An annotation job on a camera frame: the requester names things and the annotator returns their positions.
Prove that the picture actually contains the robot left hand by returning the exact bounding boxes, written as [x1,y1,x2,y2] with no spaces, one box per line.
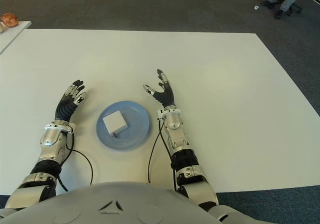
[54,79,88,124]

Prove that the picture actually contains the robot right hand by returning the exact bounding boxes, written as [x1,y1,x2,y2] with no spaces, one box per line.
[142,69,177,109]

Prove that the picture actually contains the white charger block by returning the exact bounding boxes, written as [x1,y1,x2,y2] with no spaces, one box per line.
[102,110,129,137]

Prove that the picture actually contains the blue round plate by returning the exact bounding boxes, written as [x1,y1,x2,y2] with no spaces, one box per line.
[96,100,152,151]

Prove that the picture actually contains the white side table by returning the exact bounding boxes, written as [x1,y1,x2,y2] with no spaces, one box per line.
[0,21,32,55]

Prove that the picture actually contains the grey robot torso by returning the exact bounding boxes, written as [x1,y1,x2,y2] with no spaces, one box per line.
[0,181,253,224]

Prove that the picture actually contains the seated person grey trousers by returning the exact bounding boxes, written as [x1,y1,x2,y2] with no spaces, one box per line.
[261,0,313,19]

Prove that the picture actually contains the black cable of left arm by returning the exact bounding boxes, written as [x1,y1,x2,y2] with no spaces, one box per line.
[57,131,94,192]

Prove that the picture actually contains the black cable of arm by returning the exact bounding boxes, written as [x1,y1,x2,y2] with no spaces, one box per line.
[57,131,94,192]
[147,118,178,192]

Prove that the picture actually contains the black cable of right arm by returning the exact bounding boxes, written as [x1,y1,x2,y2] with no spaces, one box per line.
[147,118,178,192]

